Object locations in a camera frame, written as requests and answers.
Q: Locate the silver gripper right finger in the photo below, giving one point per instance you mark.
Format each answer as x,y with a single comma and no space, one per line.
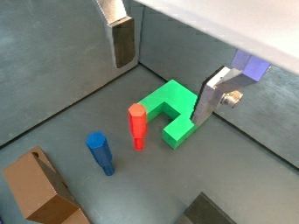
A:
219,90

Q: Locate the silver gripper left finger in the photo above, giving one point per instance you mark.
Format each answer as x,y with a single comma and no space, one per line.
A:
120,31

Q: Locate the brown T-shaped block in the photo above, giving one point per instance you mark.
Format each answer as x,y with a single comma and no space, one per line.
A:
40,191

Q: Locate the purple board with cross slot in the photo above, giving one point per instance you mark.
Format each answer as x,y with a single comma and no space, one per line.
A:
249,65

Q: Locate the green U-shaped block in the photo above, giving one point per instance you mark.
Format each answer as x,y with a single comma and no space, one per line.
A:
173,100

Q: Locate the red hexagonal peg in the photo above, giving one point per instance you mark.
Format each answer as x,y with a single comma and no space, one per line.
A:
137,124

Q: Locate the blue hexagonal peg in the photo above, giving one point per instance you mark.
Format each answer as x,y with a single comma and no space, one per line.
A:
97,146

